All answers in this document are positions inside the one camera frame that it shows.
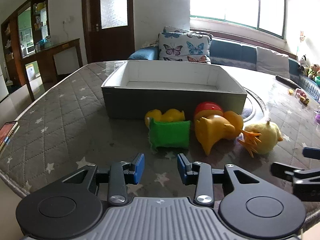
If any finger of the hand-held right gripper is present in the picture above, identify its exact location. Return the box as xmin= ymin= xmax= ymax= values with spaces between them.
xmin=302 ymin=147 xmax=320 ymax=159
xmin=271 ymin=162 xmax=320 ymax=202

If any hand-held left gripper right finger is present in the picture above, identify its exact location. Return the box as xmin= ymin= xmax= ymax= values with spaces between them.
xmin=177 ymin=153 xmax=260 ymax=207

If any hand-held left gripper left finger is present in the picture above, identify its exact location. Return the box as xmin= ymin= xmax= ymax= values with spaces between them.
xmin=61 ymin=152 xmax=145 ymax=207

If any yellow plush chick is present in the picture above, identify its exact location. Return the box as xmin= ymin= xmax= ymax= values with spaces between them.
xmin=237 ymin=120 xmax=284 ymax=158

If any orange rubber duck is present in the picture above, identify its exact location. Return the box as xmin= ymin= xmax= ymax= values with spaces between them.
xmin=194 ymin=110 xmax=244 ymax=156

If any red round toy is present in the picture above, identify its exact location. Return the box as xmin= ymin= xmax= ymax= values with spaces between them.
xmin=194 ymin=101 xmax=224 ymax=120

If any grey cardboard box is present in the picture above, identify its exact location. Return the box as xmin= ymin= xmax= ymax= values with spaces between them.
xmin=101 ymin=60 xmax=248 ymax=120

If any grey star-quilted desktop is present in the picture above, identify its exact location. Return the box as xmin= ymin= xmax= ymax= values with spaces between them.
xmin=0 ymin=60 xmax=320 ymax=222

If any green block toy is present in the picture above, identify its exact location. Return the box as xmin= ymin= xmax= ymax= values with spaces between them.
xmin=148 ymin=118 xmax=192 ymax=152

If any yellow rubber duck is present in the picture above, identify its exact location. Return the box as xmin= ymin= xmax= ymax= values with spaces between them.
xmin=144 ymin=108 xmax=186 ymax=128

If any black remote control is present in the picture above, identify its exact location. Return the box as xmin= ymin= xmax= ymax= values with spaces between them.
xmin=275 ymin=75 xmax=302 ymax=89

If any pile of plush toys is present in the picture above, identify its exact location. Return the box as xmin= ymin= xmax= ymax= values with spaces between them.
xmin=304 ymin=64 xmax=320 ymax=80

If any cow plush toy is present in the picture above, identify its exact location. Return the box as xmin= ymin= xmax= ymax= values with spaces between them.
xmin=298 ymin=54 xmax=308 ymax=73

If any grey cushion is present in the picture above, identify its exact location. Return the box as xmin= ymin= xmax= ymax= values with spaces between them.
xmin=256 ymin=46 xmax=291 ymax=79

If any butterfly print pillow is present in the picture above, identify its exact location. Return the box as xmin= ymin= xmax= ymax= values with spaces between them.
xmin=158 ymin=31 xmax=212 ymax=64
xmin=163 ymin=26 xmax=213 ymax=40

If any blue sofa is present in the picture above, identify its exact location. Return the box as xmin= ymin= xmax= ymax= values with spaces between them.
xmin=128 ymin=37 xmax=320 ymax=101

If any smartphone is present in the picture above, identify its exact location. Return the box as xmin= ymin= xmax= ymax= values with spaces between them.
xmin=0 ymin=121 xmax=19 ymax=153

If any dark wooden side table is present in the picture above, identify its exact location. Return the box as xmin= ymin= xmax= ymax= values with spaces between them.
xmin=21 ymin=38 xmax=84 ymax=101

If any dark wooden door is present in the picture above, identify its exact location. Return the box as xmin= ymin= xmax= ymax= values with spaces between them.
xmin=81 ymin=0 xmax=135 ymax=64

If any window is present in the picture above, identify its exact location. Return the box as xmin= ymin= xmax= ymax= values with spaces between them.
xmin=189 ymin=0 xmax=287 ymax=40

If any dark wooden shelf cabinet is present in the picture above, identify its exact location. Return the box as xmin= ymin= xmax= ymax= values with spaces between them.
xmin=0 ymin=0 xmax=50 ymax=85

